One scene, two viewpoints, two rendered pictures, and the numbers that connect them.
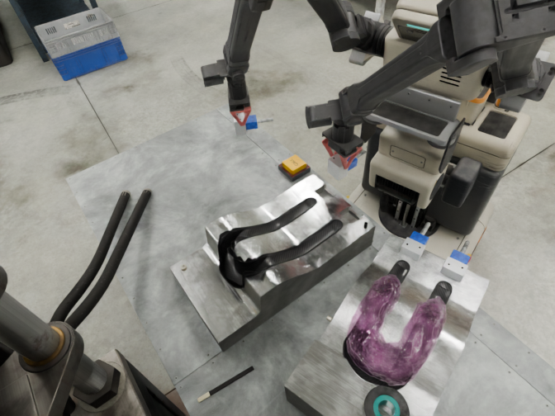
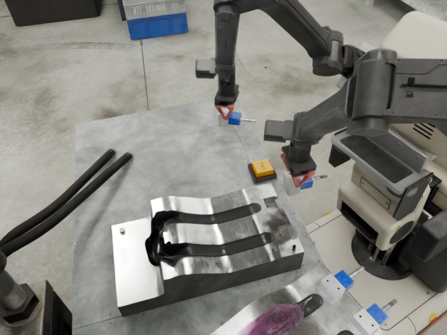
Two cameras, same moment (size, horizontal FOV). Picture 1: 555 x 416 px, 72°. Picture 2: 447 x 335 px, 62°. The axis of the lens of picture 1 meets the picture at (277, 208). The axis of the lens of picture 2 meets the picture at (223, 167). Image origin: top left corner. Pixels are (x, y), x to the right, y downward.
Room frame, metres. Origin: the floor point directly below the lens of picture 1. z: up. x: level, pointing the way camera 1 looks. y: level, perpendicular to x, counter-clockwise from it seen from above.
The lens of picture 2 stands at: (0.05, -0.23, 1.75)
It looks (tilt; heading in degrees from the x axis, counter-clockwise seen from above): 45 degrees down; 19
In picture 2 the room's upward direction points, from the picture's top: 3 degrees counter-clockwise
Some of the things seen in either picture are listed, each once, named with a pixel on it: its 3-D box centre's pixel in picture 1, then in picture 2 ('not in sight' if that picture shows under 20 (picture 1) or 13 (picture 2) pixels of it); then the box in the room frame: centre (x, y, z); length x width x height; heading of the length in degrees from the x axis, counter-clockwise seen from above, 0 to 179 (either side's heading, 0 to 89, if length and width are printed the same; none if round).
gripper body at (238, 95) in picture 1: (237, 89); (227, 86); (1.07, 0.08, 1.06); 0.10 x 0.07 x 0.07; 3
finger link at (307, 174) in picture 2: (343, 153); (298, 172); (0.80, -0.20, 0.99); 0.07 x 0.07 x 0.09; 31
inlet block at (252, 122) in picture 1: (253, 121); (237, 118); (1.07, 0.05, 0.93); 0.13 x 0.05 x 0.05; 93
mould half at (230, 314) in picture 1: (272, 248); (202, 239); (0.59, 0.02, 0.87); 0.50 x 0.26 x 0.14; 122
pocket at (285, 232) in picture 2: (351, 218); (286, 236); (0.66, -0.20, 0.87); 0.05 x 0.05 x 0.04; 32
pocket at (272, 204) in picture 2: (325, 196); (272, 207); (0.75, -0.14, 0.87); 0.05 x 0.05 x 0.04; 32
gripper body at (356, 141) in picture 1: (343, 130); (299, 151); (0.81, -0.20, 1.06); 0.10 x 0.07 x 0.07; 31
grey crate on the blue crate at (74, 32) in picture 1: (77, 31); (153, 1); (3.52, 1.59, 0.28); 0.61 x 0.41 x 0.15; 118
